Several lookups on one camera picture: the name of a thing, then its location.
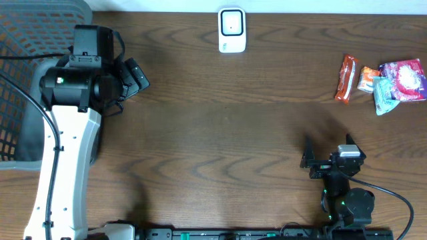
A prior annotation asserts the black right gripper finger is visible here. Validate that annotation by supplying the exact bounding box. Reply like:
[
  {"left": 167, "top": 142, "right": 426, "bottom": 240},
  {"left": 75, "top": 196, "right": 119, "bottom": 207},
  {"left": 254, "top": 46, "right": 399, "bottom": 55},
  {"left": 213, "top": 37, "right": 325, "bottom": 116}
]
[
  {"left": 346, "top": 133, "right": 356, "bottom": 145},
  {"left": 300, "top": 136, "right": 315, "bottom": 168}
]

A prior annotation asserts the green snack packet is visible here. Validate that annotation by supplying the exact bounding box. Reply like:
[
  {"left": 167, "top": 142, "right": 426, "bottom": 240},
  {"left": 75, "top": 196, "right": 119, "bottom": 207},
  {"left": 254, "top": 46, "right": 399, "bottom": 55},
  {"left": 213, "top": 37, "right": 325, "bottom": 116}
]
[{"left": 373, "top": 77, "right": 400, "bottom": 116}]

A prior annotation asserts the red orange snack bag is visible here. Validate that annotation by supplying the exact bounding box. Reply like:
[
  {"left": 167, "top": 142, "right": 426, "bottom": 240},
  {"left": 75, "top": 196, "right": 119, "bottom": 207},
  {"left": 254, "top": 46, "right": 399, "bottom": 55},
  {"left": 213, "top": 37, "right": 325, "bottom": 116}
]
[{"left": 335, "top": 54, "right": 358, "bottom": 104}]

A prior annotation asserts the red purple tissue pack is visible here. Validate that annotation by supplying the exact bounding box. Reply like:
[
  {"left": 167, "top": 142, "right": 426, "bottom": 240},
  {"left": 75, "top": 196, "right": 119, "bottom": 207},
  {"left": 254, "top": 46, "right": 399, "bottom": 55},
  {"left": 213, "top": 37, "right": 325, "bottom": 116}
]
[{"left": 379, "top": 59, "right": 426, "bottom": 101}]

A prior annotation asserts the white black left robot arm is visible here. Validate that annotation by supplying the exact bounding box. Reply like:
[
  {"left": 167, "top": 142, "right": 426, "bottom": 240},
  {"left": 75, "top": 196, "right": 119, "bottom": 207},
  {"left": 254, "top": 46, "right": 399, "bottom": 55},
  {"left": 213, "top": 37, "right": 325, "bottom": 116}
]
[{"left": 23, "top": 25, "right": 149, "bottom": 239}]

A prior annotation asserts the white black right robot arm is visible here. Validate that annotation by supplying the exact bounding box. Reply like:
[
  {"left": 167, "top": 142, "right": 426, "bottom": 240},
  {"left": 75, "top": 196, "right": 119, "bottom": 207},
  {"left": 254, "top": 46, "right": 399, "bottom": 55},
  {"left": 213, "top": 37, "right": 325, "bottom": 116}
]
[{"left": 300, "top": 135, "right": 375, "bottom": 235}]

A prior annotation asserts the white barcode scanner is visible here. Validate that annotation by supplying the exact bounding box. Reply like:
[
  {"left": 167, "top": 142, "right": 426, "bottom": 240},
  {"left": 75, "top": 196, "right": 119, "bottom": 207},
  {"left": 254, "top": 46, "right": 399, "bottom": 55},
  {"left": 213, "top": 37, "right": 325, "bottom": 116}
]
[{"left": 218, "top": 7, "right": 247, "bottom": 53}]

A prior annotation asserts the grey plastic mesh basket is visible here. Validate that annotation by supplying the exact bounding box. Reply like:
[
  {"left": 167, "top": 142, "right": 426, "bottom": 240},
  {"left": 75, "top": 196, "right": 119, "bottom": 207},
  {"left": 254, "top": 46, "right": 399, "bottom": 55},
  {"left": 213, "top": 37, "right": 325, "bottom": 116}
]
[{"left": 1, "top": 0, "right": 93, "bottom": 171}]

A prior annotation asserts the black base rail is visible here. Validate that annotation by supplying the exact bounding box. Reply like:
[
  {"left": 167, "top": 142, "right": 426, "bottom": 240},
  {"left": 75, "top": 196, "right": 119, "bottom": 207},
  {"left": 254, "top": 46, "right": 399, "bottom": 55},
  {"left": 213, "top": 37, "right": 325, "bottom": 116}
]
[{"left": 88, "top": 227, "right": 394, "bottom": 240}]

